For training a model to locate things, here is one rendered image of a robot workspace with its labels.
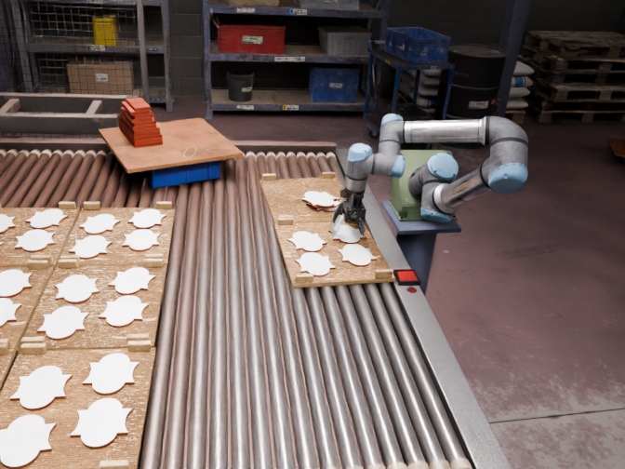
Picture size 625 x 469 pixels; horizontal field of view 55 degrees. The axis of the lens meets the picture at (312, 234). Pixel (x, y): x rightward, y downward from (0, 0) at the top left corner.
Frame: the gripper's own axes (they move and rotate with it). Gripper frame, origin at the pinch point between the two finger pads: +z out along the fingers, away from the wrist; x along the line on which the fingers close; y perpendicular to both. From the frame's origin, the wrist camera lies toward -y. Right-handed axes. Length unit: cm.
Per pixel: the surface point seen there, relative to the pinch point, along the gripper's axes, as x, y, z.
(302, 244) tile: -17.8, 5.8, 0.5
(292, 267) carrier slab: -23.8, 19.4, 0.8
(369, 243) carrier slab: 7.1, 6.0, 1.0
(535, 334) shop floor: 129, -39, 95
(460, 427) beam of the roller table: 5, 92, -1
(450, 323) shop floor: 85, -55, 96
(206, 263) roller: -52, 12, 3
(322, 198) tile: -4.1, -25.3, -0.8
